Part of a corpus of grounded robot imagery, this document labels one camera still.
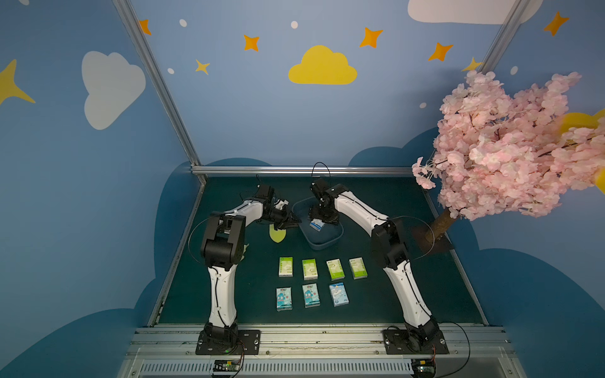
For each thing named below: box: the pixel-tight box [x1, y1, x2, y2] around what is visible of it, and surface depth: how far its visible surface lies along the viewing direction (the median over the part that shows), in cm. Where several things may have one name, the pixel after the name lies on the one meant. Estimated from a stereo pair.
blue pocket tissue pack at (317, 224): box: [309, 218, 326, 233], surface depth 103 cm
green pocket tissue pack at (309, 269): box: [301, 258, 319, 281], surface depth 90 cm
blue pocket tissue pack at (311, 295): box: [302, 282, 321, 309], surface depth 84 cm
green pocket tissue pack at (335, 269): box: [326, 258, 346, 282], surface depth 90 cm
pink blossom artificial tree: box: [411, 70, 605, 244], surface depth 62 cm
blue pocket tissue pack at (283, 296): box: [275, 286, 294, 312], surface depth 83 cm
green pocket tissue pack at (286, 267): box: [278, 256, 294, 278], surface depth 90 cm
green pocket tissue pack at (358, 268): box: [348, 256, 368, 280], surface depth 90 cm
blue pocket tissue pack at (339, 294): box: [329, 281, 350, 308], surface depth 84 cm
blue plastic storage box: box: [291, 196, 345, 249], surface depth 100 cm
